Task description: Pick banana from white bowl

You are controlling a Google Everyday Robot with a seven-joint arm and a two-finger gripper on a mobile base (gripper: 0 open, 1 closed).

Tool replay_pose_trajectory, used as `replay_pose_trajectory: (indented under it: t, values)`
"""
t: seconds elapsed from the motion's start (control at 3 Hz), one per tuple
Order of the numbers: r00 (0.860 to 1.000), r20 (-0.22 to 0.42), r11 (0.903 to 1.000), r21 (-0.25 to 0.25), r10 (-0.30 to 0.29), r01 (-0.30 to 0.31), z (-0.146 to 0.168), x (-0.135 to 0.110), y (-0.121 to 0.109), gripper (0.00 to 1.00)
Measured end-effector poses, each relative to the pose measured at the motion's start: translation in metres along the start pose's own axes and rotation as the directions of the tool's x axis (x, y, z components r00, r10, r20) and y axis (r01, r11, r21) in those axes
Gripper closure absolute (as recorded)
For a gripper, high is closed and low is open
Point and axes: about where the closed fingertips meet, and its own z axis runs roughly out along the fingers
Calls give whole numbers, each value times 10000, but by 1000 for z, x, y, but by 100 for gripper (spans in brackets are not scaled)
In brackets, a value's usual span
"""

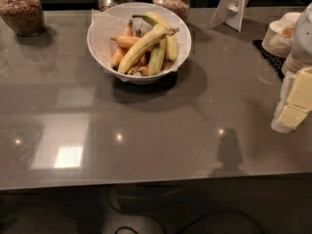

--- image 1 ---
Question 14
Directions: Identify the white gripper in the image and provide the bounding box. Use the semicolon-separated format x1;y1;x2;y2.
271;67;312;134

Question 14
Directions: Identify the long yellow-green banana front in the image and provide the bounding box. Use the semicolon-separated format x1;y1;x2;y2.
118;24;179;74

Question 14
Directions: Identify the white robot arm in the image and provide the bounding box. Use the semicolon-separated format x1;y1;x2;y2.
271;3;312;134

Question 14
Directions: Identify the curved yellow banana back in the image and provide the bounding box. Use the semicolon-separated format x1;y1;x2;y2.
134;12;178;62

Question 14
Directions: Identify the yellow-green banana middle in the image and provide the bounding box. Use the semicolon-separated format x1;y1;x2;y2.
148;39;166;76

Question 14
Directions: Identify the small orange banana upper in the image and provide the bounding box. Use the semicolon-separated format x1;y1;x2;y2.
111;36;153;53

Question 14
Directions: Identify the small orange banana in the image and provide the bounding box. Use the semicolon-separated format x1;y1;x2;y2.
111;36;153;53
110;19;134;70

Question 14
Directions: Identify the small orange banana left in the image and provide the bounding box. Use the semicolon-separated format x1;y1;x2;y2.
110;19;134;70

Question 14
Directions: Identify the white bowl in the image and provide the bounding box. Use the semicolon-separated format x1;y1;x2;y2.
86;1;193;85

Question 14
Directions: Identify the black mesh mat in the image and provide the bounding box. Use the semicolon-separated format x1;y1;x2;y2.
253;40;285;80

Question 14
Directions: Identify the stack of paper bowls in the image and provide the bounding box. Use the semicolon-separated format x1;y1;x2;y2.
261;12;300;59

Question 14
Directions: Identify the white folded sign stand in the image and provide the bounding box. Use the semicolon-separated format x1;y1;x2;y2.
210;0;250;32

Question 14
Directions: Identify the glass jar of grains right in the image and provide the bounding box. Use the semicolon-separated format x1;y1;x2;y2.
151;0;191;22

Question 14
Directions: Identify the glass jar of grains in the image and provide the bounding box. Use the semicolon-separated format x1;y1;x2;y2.
0;0;46;36
151;0;191;22

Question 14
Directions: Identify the glass jar of grains left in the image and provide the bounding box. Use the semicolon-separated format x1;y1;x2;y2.
0;0;46;36

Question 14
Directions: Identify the black cable on floor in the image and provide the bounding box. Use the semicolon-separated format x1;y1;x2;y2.
106;185;266;234

